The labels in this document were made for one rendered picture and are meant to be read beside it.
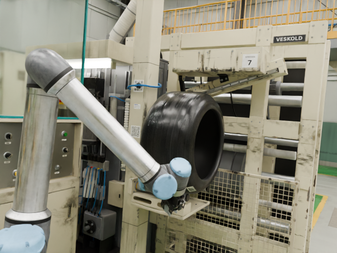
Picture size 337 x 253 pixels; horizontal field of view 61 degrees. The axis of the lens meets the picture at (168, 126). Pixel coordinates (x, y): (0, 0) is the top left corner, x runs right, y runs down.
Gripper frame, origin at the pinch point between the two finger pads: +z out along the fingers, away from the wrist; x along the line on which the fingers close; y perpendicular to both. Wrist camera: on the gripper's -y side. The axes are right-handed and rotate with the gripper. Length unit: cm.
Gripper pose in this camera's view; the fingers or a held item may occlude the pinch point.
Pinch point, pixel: (167, 209)
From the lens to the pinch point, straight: 149.3
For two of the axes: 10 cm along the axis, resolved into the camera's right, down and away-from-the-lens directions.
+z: -1.4, 7.3, 6.7
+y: 5.2, 6.2, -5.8
